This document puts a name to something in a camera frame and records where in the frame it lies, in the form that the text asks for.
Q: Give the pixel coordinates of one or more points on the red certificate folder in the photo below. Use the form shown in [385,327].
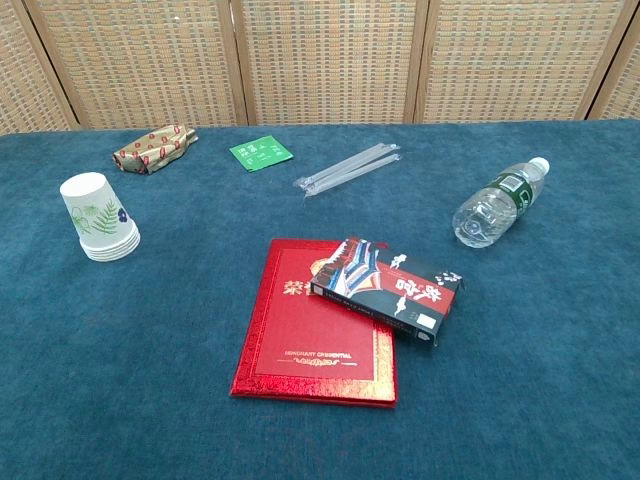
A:
[300,350]

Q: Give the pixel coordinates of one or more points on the clear plastic water bottle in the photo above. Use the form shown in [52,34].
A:
[492,205]

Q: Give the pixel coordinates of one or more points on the clear wrapped straw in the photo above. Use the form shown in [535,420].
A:
[345,169]
[350,160]
[352,172]

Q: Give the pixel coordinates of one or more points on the black red printed box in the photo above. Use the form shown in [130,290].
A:
[400,295]

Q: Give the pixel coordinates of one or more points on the gold red-print snack wrapper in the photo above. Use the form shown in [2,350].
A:
[152,147]

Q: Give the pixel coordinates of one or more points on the white bottle with green label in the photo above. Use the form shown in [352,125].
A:
[95,210]

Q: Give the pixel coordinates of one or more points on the green tea sachet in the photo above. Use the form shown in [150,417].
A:
[260,152]

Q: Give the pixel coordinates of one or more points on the blue carpet table cloth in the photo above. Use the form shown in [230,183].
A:
[150,350]

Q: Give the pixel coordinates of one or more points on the woven wood-framed folding screen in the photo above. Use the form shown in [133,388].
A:
[325,60]

